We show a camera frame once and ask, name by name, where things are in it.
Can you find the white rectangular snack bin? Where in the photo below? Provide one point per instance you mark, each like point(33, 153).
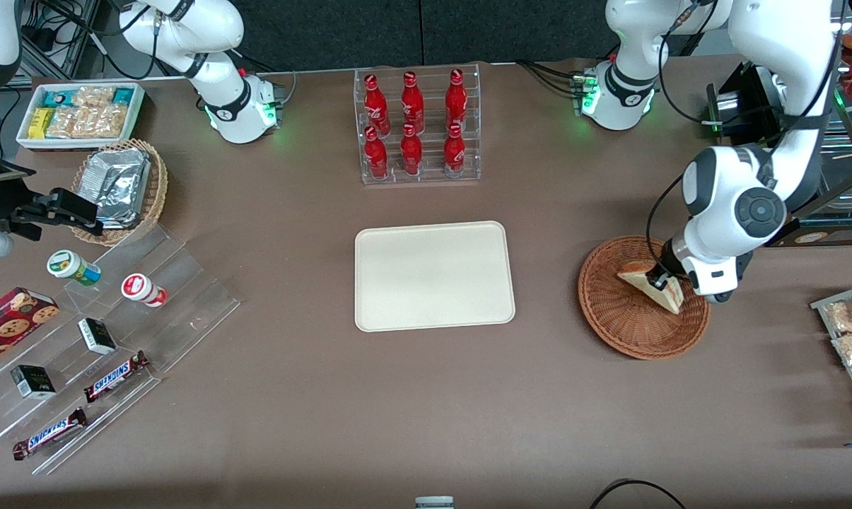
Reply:
point(79, 144)

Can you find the red lid white bottle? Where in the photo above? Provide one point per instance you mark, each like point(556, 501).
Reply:
point(139, 288)

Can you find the red cookie box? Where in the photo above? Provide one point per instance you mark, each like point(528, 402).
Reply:
point(8, 325)

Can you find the light wicker basket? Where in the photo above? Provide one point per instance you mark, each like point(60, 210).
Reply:
point(157, 191)

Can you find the teal snack packet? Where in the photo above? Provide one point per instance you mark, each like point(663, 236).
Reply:
point(56, 98)
point(123, 95)

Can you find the yellow snack packet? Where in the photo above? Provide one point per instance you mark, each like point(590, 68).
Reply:
point(40, 122)

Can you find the clear acrylic bottle rack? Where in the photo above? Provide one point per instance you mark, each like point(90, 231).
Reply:
point(434, 78)

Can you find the clear cracker packet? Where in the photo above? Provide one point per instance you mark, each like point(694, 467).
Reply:
point(104, 121)
point(61, 124)
point(93, 97)

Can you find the cream plastic tray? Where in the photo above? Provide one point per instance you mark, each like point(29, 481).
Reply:
point(433, 276)

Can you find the green lid white bottle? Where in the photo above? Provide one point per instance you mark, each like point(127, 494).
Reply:
point(68, 265)

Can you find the round brown wicker basket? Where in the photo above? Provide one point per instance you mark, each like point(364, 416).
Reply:
point(609, 314)

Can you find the clear acrylic stepped display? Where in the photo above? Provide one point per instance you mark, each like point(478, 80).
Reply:
point(185, 283)

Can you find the silver foil pack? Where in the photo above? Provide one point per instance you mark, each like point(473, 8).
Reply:
point(118, 184)

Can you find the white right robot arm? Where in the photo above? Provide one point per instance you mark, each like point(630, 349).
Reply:
point(217, 85)

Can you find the red cola bottle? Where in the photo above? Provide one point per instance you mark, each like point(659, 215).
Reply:
point(412, 102)
point(456, 99)
point(376, 155)
point(411, 152)
point(376, 106)
point(454, 152)

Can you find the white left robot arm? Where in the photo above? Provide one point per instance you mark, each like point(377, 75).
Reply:
point(722, 205)

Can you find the black food warmer appliance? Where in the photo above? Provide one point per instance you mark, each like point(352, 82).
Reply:
point(846, 208)

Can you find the triangular sandwich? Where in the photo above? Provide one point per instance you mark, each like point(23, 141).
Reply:
point(673, 298)

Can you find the brown Snickers bar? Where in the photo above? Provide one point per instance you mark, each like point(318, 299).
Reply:
point(49, 433)
point(114, 376)

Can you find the small black box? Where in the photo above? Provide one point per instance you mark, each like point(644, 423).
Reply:
point(33, 382)
point(97, 336)

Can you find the small grey object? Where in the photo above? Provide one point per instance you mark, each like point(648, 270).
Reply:
point(434, 502)

